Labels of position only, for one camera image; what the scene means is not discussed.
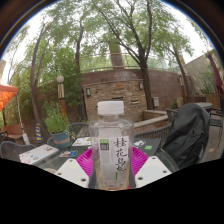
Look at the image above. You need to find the white printed booklet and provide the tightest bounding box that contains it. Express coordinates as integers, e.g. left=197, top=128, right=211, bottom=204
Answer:
left=71, top=136, right=92, bottom=148

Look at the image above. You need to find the orange canopy tent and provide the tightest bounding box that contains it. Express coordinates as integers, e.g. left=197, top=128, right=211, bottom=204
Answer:
left=0, top=84, right=20, bottom=113

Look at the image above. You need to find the green plant in teal pot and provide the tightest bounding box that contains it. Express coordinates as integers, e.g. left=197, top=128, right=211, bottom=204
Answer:
left=43, top=101, right=73, bottom=149

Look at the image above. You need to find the black backpack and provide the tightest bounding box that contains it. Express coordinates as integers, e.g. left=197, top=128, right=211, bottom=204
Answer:
left=161, top=102, right=212, bottom=170

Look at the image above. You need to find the dark-trunked tall tree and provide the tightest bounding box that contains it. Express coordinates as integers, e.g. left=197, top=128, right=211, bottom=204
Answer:
left=93, top=0, right=174, bottom=111

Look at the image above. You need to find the slim leaning tree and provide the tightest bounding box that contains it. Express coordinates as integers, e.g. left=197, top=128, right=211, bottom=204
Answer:
left=159, top=16, right=198, bottom=101

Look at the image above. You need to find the small colourful card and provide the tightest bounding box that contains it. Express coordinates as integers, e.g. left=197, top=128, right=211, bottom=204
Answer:
left=59, top=150, right=79, bottom=158

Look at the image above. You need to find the blue yellow striped post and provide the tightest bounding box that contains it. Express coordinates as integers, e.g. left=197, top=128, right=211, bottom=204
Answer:
left=34, top=123, right=44, bottom=142

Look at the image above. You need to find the globe lamp post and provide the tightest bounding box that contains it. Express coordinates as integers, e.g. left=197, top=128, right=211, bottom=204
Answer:
left=55, top=75, right=68, bottom=116

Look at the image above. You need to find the round dark patio table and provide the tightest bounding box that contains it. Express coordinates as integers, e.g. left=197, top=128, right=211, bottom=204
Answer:
left=194, top=101, right=214, bottom=110

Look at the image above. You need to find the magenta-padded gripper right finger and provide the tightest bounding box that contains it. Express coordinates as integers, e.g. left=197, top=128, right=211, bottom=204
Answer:
left=130, top=145, right=173, bottom=188

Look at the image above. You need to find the curved-trunk tall tree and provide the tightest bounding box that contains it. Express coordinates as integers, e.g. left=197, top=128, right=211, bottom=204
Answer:
left=9, top=19, right=84, bottom=141

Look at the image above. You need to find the closed maroon patio umbrella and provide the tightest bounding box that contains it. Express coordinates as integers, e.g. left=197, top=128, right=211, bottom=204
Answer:
left=206, top=51, right=224, bottom=98

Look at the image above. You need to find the clear white-capped drink bottle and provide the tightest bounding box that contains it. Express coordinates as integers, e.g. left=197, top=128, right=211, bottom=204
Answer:
left=88, top=100, right=135, bottom=192

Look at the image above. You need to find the silver laptop with stickers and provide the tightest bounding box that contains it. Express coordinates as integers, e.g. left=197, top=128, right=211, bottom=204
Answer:
left=18, top=143, right=60, bottom=165

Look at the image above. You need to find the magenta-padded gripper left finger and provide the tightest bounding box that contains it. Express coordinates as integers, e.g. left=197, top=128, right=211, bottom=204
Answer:
left=54, top=148, right=95, bottom=189

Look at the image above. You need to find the dark laptop with stickers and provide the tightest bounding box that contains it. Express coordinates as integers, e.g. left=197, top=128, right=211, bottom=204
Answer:
left=133, top=137, right=163, bottom=158

